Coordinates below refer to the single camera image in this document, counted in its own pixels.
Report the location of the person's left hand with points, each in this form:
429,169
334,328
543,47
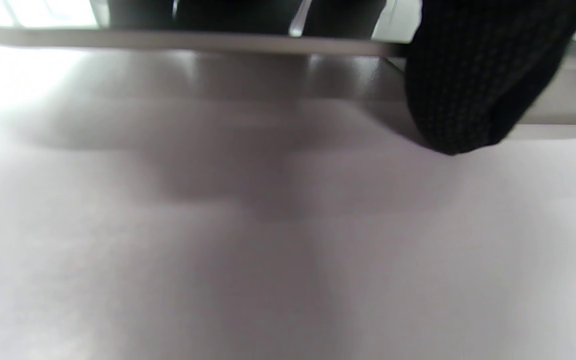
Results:
468,75

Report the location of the silver metal sliding box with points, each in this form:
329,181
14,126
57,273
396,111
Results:
168,41

